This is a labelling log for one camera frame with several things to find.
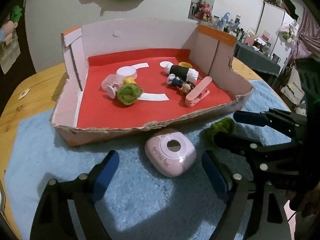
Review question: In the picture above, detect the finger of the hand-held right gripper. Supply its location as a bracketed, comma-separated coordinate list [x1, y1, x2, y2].
[234, 108, 308, 138]
[214, 131, 301, 183]

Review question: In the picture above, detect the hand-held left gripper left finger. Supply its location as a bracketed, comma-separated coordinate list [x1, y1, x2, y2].
[30, 150, 120, 240]

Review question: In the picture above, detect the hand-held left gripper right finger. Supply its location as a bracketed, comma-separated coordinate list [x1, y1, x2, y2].
[201, 150, 291, 240]

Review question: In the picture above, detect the green fuzzy scrunchie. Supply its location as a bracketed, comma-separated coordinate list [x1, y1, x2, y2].
[206, 117, 237, 143]
[117, 84, 145, 105]

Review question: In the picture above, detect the orange cardboard box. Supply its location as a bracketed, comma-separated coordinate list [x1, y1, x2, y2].
[51, 18, 254, 147]

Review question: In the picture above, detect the pink rounded gadget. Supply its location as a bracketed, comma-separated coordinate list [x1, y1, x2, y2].
[145, 128, 197, 178]

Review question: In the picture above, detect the pink clothespin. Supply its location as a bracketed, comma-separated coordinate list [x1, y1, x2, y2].
[185, 76, 212, 107]

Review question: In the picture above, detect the dark-haired boy figurine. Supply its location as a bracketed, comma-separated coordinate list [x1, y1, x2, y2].
[167, 74, 195, 94]

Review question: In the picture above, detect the black white sushi roll toy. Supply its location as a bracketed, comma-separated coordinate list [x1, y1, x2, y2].
[164, 64, 199, 82]

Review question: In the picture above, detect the clear plastic jar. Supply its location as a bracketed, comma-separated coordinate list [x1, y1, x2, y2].
[101, 74, 123, 90]

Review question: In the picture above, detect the yellow-haired girl figurine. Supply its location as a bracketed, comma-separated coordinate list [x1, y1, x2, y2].
[107, 76, 137, 99]

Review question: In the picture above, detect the grey plush toy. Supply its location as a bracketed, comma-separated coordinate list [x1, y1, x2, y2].
[294, 100, 308, 117]

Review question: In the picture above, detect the blue fluffy towel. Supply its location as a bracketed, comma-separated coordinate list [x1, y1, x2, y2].
[4, 80, 293, 240]

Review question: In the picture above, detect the cluttered dark side table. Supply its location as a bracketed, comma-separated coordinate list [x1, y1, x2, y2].
[212, 12, 280, 63]

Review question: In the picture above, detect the pink curtain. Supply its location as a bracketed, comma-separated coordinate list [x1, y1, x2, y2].
[277, 7, 320, 105]

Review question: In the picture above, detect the white refrigerator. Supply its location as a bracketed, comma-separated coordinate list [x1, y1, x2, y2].
[260, 2, 297, 63]

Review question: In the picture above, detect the pink rabbit plush toy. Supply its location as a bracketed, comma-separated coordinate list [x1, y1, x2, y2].
[195, 4, 213, 20]

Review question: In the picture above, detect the dark bag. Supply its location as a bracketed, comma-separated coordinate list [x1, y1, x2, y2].
[265, 0, 299, 20]

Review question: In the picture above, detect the hanging plush toys bag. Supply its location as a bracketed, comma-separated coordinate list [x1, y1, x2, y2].
[0, 37, 20, 74]

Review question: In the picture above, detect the green plush toy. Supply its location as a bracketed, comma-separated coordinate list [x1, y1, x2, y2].
[10, 5, 23, 23]

